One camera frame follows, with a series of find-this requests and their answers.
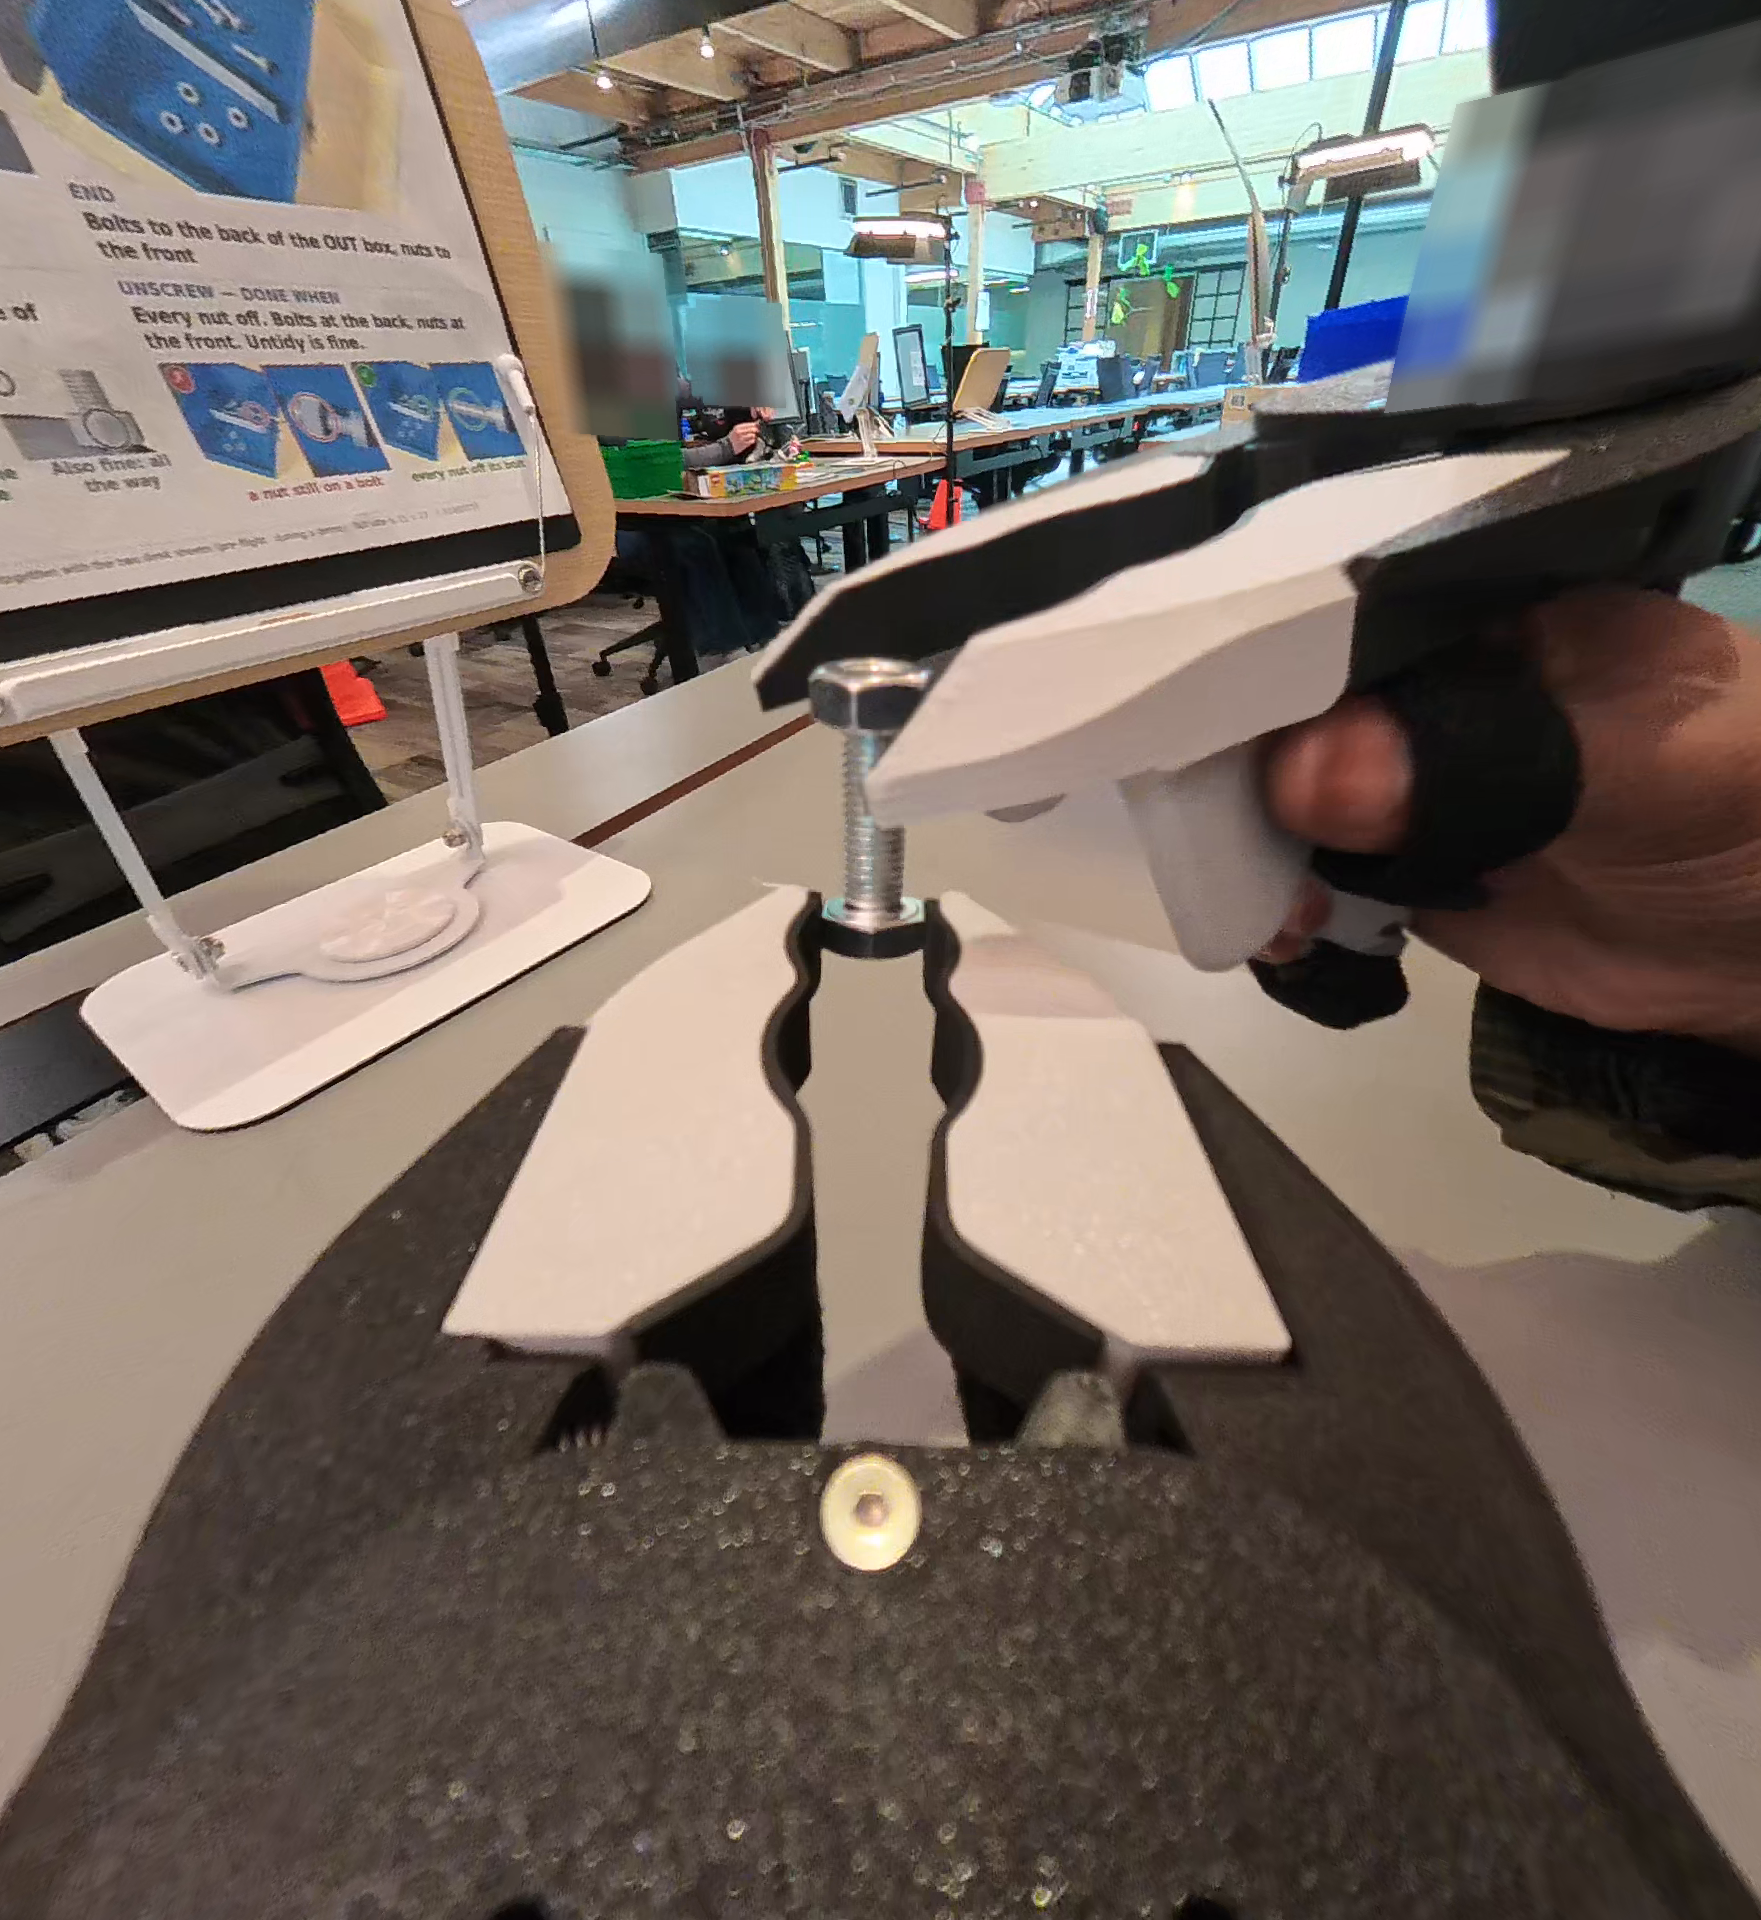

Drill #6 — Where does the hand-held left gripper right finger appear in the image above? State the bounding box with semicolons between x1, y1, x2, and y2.
918;890;1292;1370

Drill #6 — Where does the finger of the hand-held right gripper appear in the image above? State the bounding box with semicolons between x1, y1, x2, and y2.
865;447;1571;974
753;449;1225;712

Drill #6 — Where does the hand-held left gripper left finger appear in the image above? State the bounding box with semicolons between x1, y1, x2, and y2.
442;885;825;1370

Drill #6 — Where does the steel hex nut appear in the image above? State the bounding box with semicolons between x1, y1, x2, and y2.
808;658;933;735

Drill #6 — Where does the steel hex bolt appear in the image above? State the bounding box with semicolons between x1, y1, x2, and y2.
822;726;924;939

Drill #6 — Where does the person's right hand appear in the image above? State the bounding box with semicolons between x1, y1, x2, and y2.
1262;584;1761;1070

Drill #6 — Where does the instruction sheet on white stand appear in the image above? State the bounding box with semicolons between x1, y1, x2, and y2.
0;0;653;1129

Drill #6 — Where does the wooden top office desk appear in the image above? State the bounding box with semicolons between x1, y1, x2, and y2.
618;449;947;677

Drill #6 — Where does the tall blue storage crate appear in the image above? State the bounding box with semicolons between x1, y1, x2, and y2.
1296;297;1413;383

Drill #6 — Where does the printed instruction sheet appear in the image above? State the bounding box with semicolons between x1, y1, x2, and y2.
0;0;579;628

